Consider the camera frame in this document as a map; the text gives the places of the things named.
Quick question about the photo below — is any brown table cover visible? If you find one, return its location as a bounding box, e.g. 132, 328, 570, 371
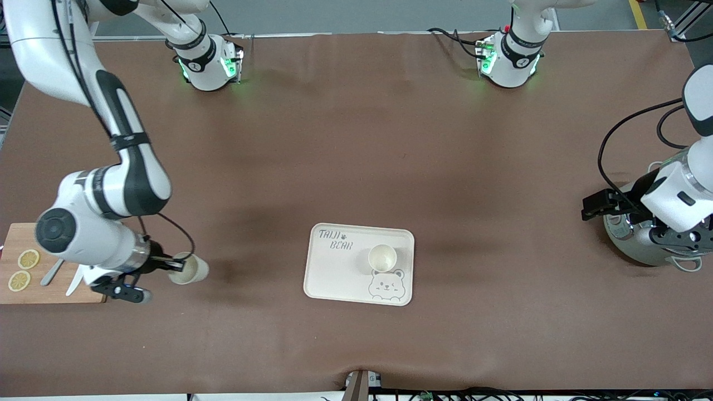
0, 31, 713, 397

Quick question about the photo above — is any aluminium frame profile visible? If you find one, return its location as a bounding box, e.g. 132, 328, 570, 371
649, 0, 713, 42

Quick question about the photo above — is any grey pot with glass lid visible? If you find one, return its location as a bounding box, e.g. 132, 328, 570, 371
603, 150, 713, 273

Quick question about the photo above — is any black base cable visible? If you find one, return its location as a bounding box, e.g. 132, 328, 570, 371
209, 0, 232, 37
427, 27, 485, 59

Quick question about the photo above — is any grey metal bracket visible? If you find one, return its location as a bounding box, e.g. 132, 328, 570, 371
343, 369, 384, 401

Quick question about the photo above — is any cream tray with bear print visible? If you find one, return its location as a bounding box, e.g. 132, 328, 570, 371
303, 223, 416, 307

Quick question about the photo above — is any white cup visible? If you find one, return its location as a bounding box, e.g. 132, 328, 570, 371
368, 243, 398, 274
168, 252, 210, 286

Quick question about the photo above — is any grey plastic knife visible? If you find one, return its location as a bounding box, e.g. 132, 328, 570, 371
40, 259, 65, 287

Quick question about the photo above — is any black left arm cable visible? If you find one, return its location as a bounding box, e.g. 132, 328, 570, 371
656, 106, 691, 150
598, 99, 685, 201

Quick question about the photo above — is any wooden cutting board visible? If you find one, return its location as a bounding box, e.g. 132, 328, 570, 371
0, 223, 108, 305

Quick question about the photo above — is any white plastic knife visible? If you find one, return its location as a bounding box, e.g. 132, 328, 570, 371
65, 266, 84, 297

